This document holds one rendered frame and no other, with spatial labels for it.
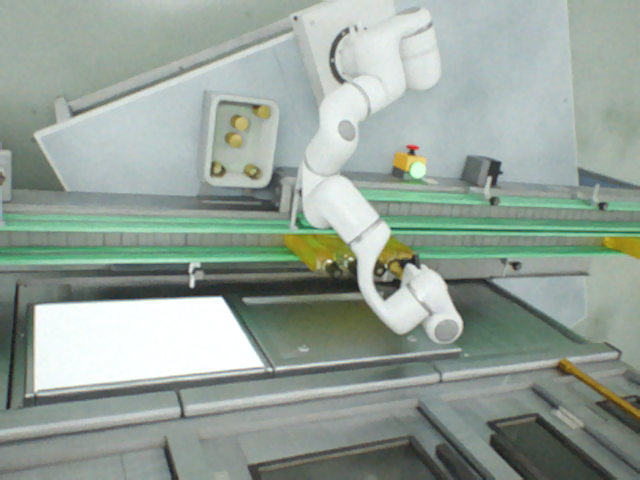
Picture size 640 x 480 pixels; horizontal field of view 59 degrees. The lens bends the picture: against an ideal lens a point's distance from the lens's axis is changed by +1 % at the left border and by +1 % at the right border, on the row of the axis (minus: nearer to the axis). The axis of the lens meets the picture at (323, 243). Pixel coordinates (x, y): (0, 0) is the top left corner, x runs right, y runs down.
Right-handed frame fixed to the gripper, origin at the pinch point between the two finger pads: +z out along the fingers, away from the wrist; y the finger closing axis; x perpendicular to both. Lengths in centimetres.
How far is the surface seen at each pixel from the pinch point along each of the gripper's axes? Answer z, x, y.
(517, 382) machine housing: -22.4, -23.2, -15.0
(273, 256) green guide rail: 12.1, 30.2, -3.1
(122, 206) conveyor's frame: 12, 67, 6
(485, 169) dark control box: 43, -37, 20
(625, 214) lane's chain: 55, -103, 8
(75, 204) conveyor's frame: 10, 77, 6
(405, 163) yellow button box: 36.7, -8.4, 20.2
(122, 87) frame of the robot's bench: 78, 77, 26
